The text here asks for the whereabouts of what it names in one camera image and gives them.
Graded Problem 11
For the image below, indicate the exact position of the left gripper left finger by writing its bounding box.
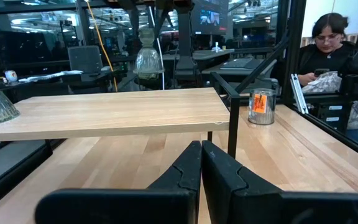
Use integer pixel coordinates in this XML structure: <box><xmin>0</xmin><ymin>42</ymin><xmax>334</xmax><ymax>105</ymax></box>
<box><xmin>35</xmin><ymin>140</ymin><xmax>202</xmax><ymax>224</ymax></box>

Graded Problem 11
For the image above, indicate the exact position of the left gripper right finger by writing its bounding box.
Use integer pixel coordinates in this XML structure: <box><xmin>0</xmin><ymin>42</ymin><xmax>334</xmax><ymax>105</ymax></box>
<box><xmin>201</xmin><ymin>140</ymin><xmax>358</xmax><ymax>224</ymax></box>

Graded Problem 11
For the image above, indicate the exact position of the silver tin can candle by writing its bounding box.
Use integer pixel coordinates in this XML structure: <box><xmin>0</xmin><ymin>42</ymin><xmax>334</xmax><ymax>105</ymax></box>
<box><xmin>247</xmin><ymin>88</ymin><xmax>278</xmax><ymax>126</ymax></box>

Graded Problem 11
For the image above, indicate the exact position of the grey patterned bag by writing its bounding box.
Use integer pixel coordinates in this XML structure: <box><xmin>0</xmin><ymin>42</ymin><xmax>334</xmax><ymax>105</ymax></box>
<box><xmin>301</xmin><ymin>70</ymin><xmax>358</xmax><ymax>131</ymax></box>

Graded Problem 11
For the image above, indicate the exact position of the black smartphone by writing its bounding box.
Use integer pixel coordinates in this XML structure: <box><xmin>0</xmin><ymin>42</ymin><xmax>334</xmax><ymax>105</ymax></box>
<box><xmin>313</xmin><ymin>68</ymin><xmax>331</xmax><ymax>77</ymax></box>

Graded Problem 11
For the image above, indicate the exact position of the white paper sheet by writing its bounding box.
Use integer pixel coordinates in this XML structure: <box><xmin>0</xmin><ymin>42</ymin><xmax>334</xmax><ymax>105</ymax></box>
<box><xmin>17</xmin><ymin>70</ymin><xmax>84</xmax><ymax>83</ymax></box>

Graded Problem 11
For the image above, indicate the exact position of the grey office chair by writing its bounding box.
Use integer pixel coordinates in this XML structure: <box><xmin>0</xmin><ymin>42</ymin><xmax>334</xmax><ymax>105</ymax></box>
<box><xmin>67</xmin><ymin>45</ymin><xmax>104</xmax><ymax>75</ymax></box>

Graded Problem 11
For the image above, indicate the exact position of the person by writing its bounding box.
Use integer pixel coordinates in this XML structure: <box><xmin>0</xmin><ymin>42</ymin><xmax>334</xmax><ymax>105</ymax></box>
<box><xmin>296</xmin><ymin>12</ymin><xmax>358</xmax><ymax>144</ymax></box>

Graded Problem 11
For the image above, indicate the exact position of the white mug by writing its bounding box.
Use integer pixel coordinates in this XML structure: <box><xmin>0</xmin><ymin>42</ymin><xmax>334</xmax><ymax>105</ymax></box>
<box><xmin>4</xmin><ymin>70</ymin><xmax>19</xmax><ymax>83</ymax></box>

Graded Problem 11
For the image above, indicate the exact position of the television screen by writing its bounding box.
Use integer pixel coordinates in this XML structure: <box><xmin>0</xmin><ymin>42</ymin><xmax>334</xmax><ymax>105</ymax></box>
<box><xmin>192</xmin><ymin>0</ymin><xmax>229</xmax><ymax>35</ymax></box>

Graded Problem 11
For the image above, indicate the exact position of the wooden shelf black metal frame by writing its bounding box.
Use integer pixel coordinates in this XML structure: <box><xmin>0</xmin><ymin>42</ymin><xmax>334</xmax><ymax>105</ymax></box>
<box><xmin>0</xmin><ymin>71</ymin><xmax>241</xmax><ymax>159</ymax></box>

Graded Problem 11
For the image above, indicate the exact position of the silver aluminium bracket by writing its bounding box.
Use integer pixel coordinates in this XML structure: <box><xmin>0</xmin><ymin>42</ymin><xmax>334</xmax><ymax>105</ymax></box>
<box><xmin>290</xmin><ymin>73</ymin><xmax>310</xmax><ymax>115</ymax></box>

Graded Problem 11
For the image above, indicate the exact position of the yellow power cord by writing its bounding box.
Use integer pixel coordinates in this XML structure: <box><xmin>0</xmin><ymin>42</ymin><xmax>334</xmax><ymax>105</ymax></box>
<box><xmin>85</xmin><ymin>0</ymin><xmax>119</xmax><ymax>93</ymax></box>

